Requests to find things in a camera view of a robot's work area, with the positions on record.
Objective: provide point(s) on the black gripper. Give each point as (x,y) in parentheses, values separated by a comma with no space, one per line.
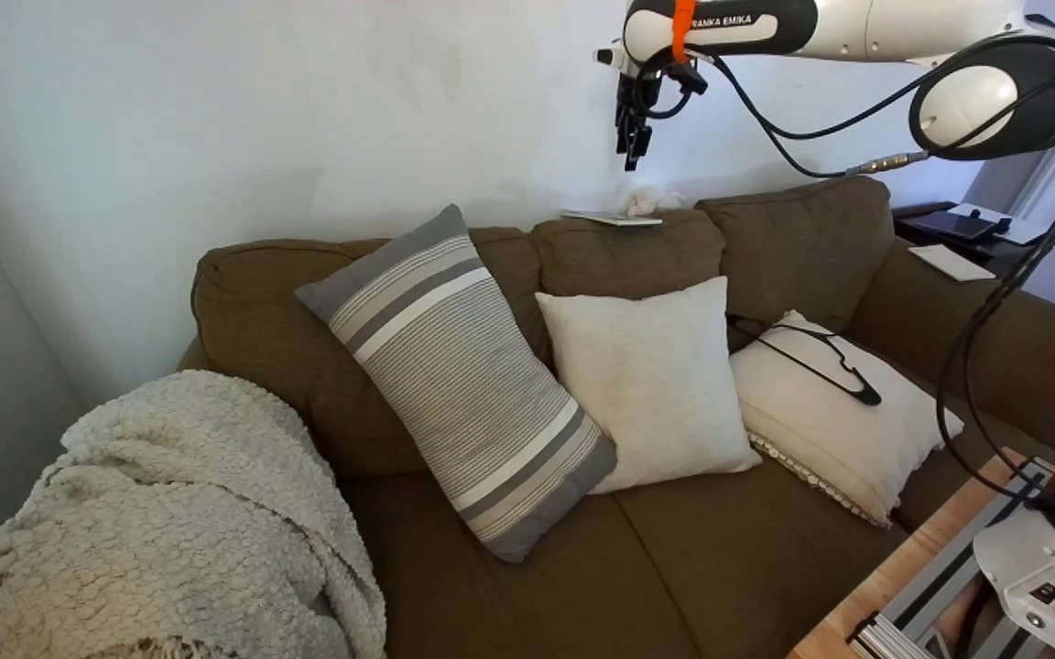
(633,103)

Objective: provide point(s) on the plain white pillow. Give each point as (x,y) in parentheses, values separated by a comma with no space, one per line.
(658,380)

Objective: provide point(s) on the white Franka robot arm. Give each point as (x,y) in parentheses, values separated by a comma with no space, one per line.
(896,25)

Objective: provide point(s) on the grey striped pillow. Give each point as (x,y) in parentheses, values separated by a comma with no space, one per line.
(467,380)

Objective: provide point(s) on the white fringed pillow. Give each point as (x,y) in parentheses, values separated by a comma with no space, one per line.
(845,440)

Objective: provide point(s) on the small white flat item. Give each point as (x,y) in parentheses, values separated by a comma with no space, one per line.
(625,220)

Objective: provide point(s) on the black plastic clothes hanger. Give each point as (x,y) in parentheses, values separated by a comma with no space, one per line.
(840,380)

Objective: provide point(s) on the white paper sheet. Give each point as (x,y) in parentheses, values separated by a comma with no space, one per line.
(952,260)

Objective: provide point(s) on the dark side table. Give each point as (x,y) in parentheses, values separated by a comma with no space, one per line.
(973,231)

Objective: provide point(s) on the brown fabric sofa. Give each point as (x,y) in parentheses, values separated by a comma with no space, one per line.
(698,561)

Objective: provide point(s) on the wooden mounting board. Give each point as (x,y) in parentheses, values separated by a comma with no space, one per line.
(896,574)

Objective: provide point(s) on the wooden side cart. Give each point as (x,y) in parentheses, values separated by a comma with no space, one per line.
(918,616)

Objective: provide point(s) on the cream knitted blanket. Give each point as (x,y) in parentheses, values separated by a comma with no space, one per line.
(172,525)

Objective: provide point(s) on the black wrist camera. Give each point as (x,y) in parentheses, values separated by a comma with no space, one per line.
(684,76)

